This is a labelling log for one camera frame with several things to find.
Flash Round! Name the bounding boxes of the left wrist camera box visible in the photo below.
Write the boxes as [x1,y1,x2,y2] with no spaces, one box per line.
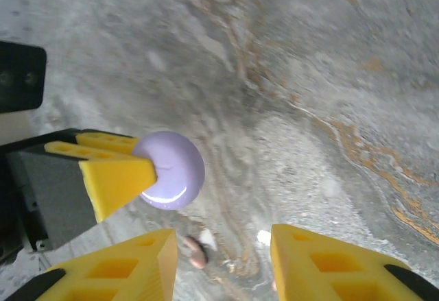
[0,40,47,114]

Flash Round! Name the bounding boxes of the purple round charging case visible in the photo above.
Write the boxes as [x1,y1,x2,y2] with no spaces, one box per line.
[132,130,206,211]

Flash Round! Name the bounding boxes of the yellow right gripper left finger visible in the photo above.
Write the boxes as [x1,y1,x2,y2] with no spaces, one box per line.
[5,228,178,301]

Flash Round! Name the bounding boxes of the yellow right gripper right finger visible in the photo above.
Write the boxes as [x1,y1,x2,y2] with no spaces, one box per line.
[270,224,439,301]

